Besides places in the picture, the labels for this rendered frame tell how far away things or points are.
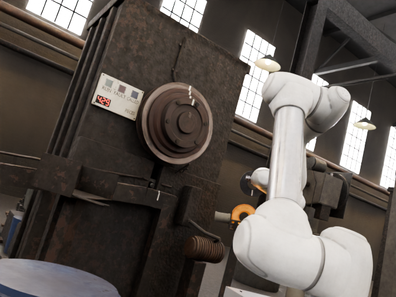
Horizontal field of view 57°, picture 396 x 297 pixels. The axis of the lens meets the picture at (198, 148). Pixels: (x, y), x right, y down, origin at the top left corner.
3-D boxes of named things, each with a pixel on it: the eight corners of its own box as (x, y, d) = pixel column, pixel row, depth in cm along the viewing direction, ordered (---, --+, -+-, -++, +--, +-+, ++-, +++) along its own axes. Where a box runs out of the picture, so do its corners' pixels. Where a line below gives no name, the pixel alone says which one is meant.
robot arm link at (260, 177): (246, 181, 187) (266, 196, 186) (249, 179, 172) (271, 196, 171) (258, 164, 188) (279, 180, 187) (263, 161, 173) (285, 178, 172)
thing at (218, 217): (213, 221, 215) (215, 211, 216) (228, 223, 215) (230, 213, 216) (214, 221, 209) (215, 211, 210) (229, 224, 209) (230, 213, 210)
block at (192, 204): (172, 222, 216) (182, 184, 220) (182, 225, 220) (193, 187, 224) (181, 225, 207) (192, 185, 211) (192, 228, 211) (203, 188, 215)
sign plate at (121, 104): (91, 104, 195) (101, 73, 198) (133, 121, 208) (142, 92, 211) (92, 103, 193) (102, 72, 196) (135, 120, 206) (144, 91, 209)
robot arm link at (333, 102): (328, 115, 149) (299, 103, 147) (357, 85, 135) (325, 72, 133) (329, 139, 141) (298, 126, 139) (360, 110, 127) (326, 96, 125)
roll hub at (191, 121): (154, 138, 194) (168, 90, 199) (195, 154, 209) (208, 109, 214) (159, 138, 190) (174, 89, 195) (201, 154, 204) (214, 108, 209)
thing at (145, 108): (125, 149, 197) (151, 70, 205) (195, 173, 221) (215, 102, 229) (130, 149, 191) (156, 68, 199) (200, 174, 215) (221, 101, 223)
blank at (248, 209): (236, 234, 212) (237, 234, 209) (227, 209, 215) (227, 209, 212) (261, 225, 213) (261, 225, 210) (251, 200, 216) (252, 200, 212)
